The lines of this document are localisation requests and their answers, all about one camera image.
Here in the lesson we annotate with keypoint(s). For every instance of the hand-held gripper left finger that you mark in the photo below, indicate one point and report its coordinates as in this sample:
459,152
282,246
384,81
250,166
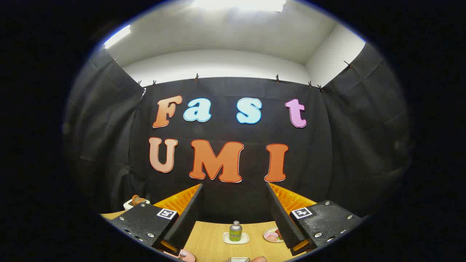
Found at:
189,222

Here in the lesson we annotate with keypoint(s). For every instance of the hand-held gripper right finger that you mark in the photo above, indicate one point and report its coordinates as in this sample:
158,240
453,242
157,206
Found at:
282,222

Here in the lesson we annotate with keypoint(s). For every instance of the brown meat piece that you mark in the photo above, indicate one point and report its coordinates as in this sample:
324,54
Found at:
278,233

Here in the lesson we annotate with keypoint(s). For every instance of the pink ham slices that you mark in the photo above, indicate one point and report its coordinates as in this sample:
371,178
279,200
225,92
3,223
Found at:
271,237

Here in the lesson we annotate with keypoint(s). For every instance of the white oval food plate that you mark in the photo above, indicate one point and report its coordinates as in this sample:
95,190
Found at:
269,240

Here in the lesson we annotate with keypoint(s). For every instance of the pink round plate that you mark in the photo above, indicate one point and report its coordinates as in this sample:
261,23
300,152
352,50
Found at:
189,257

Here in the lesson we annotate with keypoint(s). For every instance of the white square coaster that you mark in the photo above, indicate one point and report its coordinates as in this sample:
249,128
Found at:
226,239

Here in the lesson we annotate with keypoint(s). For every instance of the black backdrop cloth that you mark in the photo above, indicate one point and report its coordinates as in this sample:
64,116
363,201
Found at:
225,200

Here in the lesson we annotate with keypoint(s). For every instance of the green soda bottle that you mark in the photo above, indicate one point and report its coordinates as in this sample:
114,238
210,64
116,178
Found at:
235,233

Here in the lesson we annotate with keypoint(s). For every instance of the toasted bread slice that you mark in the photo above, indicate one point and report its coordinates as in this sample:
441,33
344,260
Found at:
137,199

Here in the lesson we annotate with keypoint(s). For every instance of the perforated metal drain basket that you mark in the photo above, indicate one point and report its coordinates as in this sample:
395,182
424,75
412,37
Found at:
239,259

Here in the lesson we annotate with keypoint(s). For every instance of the white toaster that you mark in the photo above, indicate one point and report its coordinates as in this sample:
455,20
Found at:
128,204

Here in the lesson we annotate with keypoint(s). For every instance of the ceiling light panel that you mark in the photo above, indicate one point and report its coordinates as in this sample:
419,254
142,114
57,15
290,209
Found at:
238,4
117,36

